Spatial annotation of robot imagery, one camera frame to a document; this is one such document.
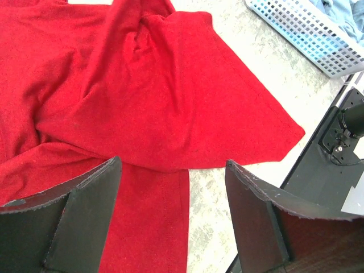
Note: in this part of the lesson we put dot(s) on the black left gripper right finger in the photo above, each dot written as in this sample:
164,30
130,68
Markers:
276,231

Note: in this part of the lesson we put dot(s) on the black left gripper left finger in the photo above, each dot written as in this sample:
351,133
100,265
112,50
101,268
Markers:
64,228

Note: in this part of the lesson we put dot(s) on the red t shirt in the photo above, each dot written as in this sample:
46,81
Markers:
136,79

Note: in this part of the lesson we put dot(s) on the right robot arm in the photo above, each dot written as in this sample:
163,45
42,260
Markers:
352,121

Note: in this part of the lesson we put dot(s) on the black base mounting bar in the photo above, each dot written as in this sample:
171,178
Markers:
329,171

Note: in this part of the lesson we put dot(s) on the white plastic basket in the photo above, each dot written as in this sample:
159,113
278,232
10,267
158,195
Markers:
313,34

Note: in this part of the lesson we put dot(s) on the grey blue t shirt in basket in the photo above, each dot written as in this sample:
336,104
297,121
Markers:
346,14

